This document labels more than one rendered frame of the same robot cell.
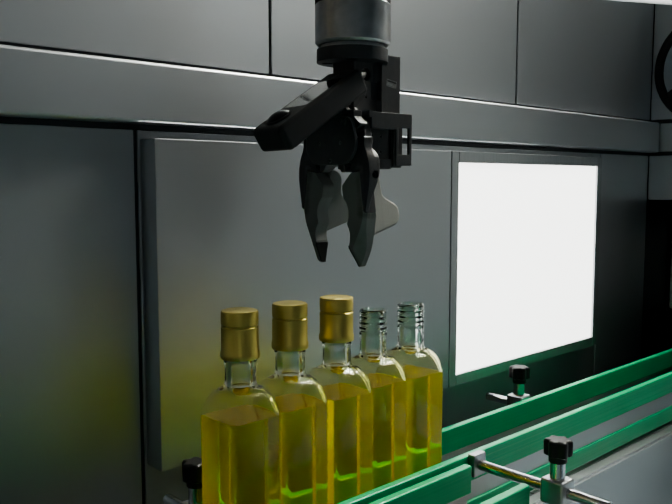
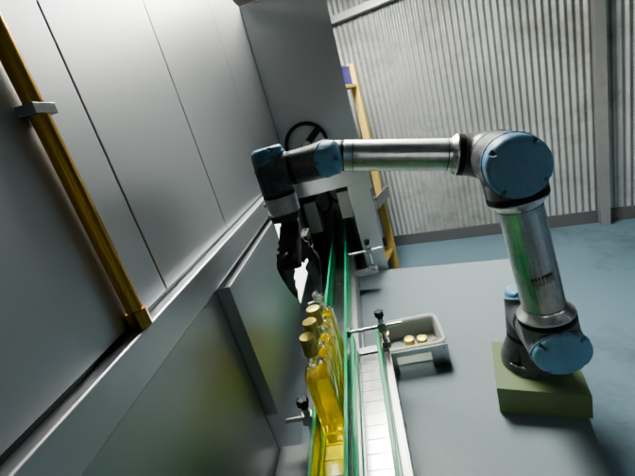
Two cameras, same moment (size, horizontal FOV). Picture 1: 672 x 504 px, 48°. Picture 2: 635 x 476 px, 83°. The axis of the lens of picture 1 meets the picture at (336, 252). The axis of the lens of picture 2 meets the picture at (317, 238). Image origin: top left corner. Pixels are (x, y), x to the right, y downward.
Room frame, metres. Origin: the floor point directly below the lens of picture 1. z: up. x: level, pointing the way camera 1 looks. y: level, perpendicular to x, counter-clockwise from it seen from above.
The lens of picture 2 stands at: (0.08, 0.44, 1.59)
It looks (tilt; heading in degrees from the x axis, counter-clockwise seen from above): 18 degrees down; 322
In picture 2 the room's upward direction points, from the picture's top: 16 degrees counter-clockwise
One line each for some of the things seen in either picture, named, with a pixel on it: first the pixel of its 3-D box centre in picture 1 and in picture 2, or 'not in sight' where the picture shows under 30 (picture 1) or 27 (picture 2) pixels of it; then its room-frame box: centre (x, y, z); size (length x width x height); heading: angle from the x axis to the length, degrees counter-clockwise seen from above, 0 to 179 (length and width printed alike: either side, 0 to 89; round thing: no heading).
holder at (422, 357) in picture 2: not in sight; (403, 345); (0.82, -0.35, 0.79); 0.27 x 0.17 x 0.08; 43
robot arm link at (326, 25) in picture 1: (350, 29); (281, 205); (0.77, -0.01, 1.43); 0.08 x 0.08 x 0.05
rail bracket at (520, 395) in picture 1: (506, 408); not in sight; (1.10, -0.25, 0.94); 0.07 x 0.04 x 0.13; 43
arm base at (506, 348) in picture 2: not in sight; (530, 345); (0.43, -0.42, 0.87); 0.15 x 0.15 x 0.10
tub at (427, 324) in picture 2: not in sight; (409, 341); (0.80, -0.37, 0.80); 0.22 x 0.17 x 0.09; 43
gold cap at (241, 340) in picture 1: (239, 333); (309, 344); (0.68, 0.09, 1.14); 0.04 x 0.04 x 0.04
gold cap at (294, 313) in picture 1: (289, 325); (311, 329); (0.72, 0.04, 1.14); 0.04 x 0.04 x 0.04
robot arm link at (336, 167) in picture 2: not in sight; (317, 161); (0.70, -0.09, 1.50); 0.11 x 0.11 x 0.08; 37
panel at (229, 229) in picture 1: (433, 271); (282, 270); (1.08, -0.14, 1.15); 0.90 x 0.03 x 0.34; 133
